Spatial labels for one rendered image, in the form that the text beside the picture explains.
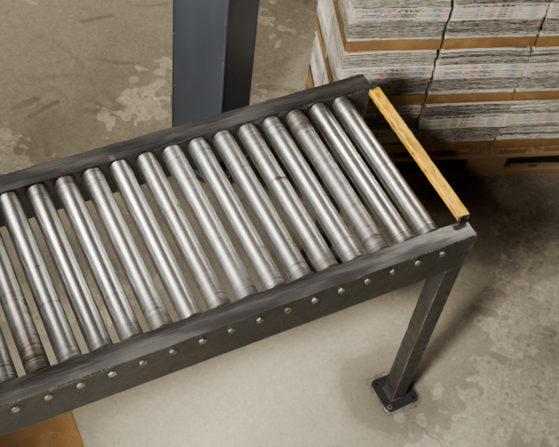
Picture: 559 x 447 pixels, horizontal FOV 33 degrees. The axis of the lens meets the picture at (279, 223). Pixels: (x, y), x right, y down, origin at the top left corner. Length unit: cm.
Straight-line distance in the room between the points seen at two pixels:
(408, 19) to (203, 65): 62
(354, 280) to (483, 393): 96
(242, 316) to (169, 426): 82
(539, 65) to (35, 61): 177
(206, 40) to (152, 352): 117
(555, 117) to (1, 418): 206
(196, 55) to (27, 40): 98
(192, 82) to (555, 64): 112
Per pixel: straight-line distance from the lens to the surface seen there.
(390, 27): 280
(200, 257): 207
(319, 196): 220
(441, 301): 242
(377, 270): 210
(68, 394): 197
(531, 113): 323
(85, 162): 224
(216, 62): 287
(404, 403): 286
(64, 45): 368
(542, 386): 302
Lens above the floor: 251
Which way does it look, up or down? 53 degrees down
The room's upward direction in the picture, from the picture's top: 9 degrees clockwise
